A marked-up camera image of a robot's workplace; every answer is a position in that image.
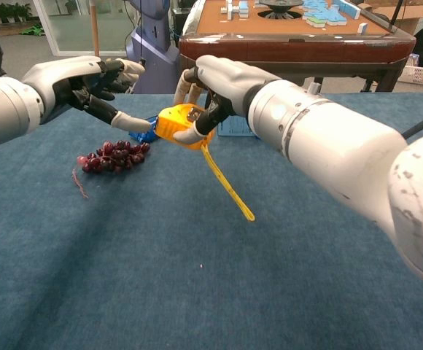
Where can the red grape bunch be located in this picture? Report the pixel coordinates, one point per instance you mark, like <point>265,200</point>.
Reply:
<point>118,156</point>

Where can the blue mahjong tile pile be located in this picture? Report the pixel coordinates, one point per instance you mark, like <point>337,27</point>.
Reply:
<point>324,14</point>

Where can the blue snack packet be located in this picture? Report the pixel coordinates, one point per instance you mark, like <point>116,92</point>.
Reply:
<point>142,136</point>

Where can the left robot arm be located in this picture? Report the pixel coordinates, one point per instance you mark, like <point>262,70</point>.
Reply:
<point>7,109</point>

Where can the white mahjong tile cluster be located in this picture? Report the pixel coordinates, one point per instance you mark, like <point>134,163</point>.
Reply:
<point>235,9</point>

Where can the single white mahjong tile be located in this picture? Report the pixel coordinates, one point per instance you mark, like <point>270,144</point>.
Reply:
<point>362,28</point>

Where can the yellow tape measure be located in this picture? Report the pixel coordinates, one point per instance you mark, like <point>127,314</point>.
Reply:
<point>171,122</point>

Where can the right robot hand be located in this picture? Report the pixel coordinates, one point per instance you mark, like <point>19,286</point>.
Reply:
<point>229,84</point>

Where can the light blue cardboard box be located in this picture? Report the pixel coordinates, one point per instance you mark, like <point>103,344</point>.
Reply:
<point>235,127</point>

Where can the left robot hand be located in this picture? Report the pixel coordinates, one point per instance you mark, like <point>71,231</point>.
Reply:
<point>62,76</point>

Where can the black mahjong centre disc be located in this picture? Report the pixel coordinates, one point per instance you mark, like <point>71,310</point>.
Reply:
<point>281,7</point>

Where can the green floor item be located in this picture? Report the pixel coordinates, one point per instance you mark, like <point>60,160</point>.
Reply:
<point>33,30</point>

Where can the purple robot base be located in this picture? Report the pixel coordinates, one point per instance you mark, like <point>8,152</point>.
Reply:
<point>157,36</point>

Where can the potted plants row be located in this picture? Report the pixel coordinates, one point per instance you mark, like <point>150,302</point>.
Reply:
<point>3,12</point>

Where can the wooden pole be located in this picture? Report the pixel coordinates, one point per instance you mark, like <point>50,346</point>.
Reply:
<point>95,29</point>

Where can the brown mahjong table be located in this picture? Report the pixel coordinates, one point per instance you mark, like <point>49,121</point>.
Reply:
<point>306,47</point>

